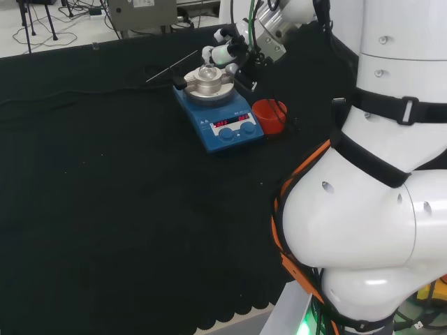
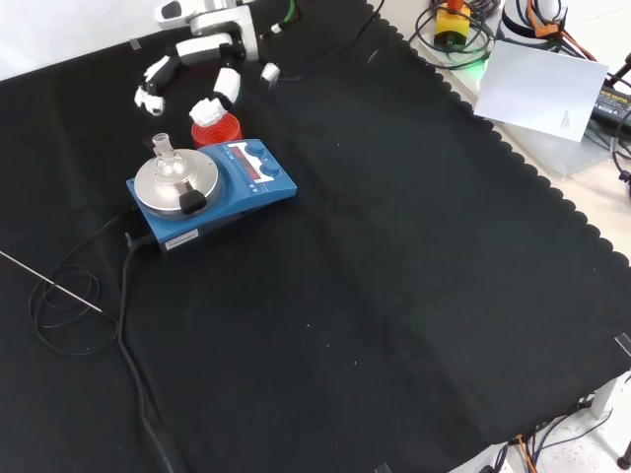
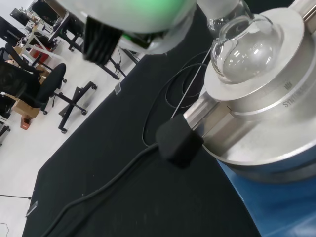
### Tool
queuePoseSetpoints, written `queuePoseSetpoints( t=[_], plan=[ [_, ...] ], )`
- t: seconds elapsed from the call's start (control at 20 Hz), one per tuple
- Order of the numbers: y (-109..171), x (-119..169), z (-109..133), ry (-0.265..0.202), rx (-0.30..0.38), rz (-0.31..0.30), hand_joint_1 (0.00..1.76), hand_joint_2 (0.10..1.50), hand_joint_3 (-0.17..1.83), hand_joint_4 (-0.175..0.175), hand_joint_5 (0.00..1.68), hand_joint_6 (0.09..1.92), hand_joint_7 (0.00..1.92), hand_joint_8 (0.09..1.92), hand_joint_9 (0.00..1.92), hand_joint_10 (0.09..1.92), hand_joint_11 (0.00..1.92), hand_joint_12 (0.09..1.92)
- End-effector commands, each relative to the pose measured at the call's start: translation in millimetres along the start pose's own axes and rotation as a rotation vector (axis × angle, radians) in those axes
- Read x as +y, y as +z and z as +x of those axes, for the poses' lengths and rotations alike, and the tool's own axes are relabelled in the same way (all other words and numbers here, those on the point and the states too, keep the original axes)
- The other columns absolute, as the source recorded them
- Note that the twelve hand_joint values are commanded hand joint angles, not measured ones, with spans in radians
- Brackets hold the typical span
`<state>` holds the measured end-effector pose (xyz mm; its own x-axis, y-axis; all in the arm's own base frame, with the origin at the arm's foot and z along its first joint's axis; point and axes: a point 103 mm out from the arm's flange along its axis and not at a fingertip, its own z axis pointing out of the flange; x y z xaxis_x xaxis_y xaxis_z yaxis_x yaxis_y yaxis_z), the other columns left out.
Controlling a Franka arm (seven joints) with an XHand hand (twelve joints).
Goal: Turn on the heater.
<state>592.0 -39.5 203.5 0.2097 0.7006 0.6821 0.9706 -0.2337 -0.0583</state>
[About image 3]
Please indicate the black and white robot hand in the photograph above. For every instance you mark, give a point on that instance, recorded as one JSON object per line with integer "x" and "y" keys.
{"x": 138, "y": 17}

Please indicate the black tripod stand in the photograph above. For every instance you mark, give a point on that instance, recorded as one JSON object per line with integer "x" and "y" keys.
{"x": 121, "y": 61}

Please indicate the thin metal probe rod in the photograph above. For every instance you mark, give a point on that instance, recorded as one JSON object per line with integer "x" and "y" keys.
{"x": 191, "y": 82}

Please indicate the clear round-bottom glass flask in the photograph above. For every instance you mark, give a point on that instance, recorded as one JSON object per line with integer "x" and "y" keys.
{"x": 237, "y": 56}

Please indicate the black office chair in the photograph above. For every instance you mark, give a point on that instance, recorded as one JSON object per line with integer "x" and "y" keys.
{"x": 53, "y": 86}

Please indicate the black foam-covered clamp knob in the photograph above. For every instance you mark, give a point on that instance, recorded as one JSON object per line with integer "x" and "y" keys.
{"x": 179, "y": 142}

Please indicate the cardboard box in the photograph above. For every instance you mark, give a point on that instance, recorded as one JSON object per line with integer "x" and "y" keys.
{"x": 24, "y": 108}

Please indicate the black table cloth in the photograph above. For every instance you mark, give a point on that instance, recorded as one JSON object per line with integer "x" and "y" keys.
{"x": 118, "y": 172}

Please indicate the black frame desk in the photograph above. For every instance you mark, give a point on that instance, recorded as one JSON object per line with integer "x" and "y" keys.
{"x": 59, "y": 22}

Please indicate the white frame table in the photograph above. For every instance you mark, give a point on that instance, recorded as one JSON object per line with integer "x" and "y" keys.
{"x": 39, "y": 47}

